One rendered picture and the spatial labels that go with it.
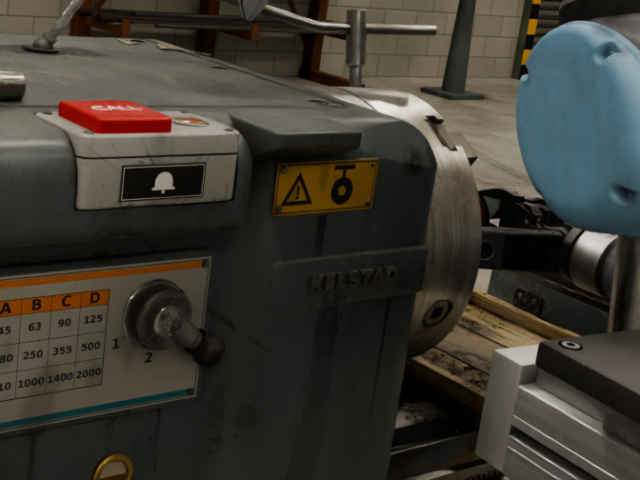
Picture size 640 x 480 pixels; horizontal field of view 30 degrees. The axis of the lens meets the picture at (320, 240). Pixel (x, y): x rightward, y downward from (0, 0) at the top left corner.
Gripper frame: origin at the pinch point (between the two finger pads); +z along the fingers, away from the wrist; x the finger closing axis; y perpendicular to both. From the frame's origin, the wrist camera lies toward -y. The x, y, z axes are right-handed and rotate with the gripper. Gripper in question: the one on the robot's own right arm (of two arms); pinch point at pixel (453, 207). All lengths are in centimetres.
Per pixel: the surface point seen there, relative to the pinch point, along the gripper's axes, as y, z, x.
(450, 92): 604, 604, -104
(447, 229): -20.1, -18.8, 4.1
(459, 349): 5.3, -0.3, -19.7
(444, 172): -19.1, -16.1, 9.3
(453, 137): -12.6, -10.3, 11.6
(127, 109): -64, -28, 19
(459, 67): 610, 605, -82
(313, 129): -48, -29, 17
